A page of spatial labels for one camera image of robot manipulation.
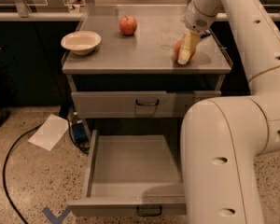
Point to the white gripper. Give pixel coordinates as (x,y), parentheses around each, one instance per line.
(196,21)

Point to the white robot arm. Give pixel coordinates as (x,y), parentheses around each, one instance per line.
(220,137)

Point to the grey metal drawer cabinet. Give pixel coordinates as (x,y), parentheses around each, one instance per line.
(143,61)

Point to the closed upper grey drawer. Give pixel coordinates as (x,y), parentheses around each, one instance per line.
(136,104)

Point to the open grey drawer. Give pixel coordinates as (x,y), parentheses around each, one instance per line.
(132,175)

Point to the red apple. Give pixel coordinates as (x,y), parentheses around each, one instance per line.
(128,25)

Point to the white ceramic bowl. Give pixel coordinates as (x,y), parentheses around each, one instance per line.
(81,42)

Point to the blue power box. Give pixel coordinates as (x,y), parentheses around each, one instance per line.
(79,133)

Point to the white paper sheet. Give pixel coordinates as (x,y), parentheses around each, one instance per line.
(49,133)

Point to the blue tape floor mark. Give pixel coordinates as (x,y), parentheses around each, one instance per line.
(56,219)

